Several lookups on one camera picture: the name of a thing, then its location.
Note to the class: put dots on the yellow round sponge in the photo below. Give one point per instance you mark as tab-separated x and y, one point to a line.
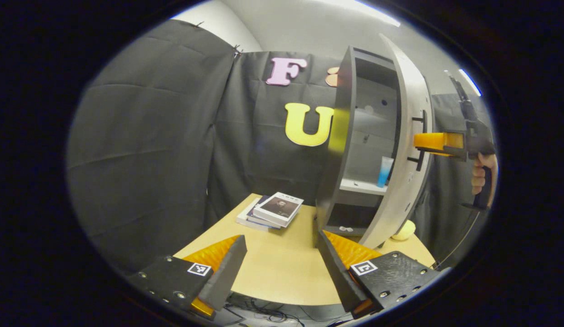
403	230

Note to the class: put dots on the grey cabinet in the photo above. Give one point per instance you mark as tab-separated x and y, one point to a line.
341	136

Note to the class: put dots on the black backdrop cloth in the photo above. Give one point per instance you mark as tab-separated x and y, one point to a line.
150	159

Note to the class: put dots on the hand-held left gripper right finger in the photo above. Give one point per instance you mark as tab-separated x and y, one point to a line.
338	272

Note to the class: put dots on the white book with dark cover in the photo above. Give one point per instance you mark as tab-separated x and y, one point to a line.
279	208

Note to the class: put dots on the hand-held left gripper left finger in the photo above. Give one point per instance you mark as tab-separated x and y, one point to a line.
227	272

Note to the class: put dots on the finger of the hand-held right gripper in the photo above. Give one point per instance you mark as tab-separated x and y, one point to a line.
434	141

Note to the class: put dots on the blue book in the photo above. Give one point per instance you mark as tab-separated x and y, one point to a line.
258	217

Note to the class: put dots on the white and blue bottle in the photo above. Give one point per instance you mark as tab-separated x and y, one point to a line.
384	175

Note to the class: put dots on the metal backdrop clip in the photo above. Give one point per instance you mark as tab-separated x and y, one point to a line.
198	23
237	50

